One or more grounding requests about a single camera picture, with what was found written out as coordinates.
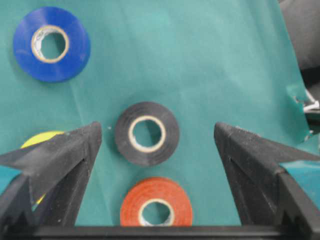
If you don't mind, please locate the blue tape roll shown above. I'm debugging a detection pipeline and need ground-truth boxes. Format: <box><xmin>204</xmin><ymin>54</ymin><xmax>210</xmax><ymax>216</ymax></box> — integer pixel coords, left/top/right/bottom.
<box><xmin>13</xmin><ymin>6</ymin><xmax>91</xmax><ymax>83</ymax></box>

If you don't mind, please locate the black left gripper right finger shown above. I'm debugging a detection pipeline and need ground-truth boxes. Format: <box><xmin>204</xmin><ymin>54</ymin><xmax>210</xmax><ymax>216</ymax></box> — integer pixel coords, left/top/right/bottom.
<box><xmin>214</xmin><ymin>122</ymin><xmax>320</xmax><ymax>228</ymax></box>

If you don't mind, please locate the yellow tape roll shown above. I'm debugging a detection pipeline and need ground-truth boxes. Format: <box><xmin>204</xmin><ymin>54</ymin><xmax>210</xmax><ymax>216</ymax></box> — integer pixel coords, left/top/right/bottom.
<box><xmin>19</xmin><ymin>130</ymin><xmax>66</xmax><ymax>208</ymax></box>

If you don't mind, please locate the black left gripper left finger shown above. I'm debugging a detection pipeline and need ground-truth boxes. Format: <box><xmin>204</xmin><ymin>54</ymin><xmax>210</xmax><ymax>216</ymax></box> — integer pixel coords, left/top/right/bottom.
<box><xmin>0</xmin><ymin>121</ymin><xmax>102</xmax><ymax>228</ymax></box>

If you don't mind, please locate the black tape roll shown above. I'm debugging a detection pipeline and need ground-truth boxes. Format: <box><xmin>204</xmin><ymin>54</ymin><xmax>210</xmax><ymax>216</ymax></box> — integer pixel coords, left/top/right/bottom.
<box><xmin>115</xmin><ymin>102</ymin><xmax>180</xmax><ymax>167</ymax></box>

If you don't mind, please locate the red tape roll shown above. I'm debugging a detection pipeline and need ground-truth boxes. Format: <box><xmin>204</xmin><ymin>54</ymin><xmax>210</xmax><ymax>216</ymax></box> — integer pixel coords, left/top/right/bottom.
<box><xmin>119</xmin><ymin>176</ymin><xmax>193</xmax><ymax>227</ymax></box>

